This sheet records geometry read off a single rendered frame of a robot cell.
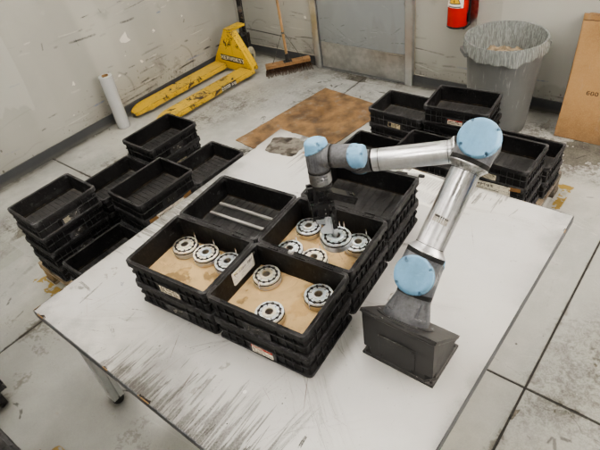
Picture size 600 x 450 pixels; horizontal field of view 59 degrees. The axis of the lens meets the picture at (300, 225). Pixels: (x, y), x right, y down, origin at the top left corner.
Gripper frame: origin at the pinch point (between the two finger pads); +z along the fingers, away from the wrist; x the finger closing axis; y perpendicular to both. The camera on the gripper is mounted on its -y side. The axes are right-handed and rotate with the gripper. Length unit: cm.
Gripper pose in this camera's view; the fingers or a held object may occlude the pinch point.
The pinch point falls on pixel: (335, 231)
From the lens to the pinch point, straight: 183.4
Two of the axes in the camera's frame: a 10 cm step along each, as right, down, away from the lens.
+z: 1.6, 8.4, 5.2
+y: -9.7, 2.3, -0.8
